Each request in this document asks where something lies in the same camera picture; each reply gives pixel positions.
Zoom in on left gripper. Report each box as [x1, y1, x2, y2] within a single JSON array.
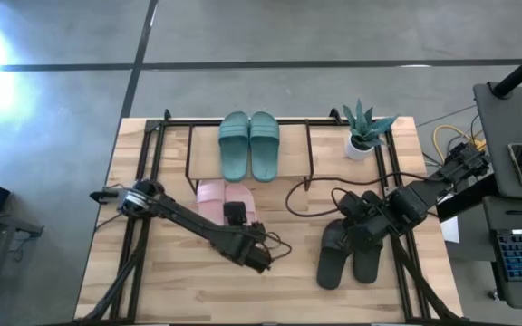
[[223, 201, 274, 275]]

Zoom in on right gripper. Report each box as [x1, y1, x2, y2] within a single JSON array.
[[336, 189, 392, 254]]

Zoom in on pink rubber slide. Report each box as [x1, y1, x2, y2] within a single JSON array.
[[224, 182, 258, 226], [196, 179, 227, 226]]

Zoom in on black rubber slide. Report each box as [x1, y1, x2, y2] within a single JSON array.
[[315, 219, 353, 291], [352, 242, 384, 285]]

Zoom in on green rubber slide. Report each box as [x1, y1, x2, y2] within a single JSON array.
[[248, 110, 281, 183], [217, 110, 250, 183]]

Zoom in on wooden shelf with black frame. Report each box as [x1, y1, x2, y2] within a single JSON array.
[[184, 118, 315, 196]]

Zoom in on white paper sheet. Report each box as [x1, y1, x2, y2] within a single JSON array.
[[440, 216, 461, 245]]

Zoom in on succulent plant in white pot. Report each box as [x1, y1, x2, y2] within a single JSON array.
[[342, 99, 398, 163]]

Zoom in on grey stand plate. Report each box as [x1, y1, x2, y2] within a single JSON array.
[[472, 81, 522, 200]]

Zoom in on black pole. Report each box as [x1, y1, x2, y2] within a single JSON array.
[[489, 40, 522, 100]]

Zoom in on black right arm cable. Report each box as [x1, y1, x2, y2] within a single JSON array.
[[285, 171, 430, 218]]

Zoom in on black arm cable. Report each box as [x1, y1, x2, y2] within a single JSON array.
[[285, 171, 430, 218], [260, 231, 293, 263]]

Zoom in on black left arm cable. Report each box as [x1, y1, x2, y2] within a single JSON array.
[[260, 231, 293, 263]]

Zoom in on black aluminium table frame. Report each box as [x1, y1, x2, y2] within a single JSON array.
[[74, 108, 470, 325]]

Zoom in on yellow cable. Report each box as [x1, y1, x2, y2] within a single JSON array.
[[432, 124, 487, 159]]

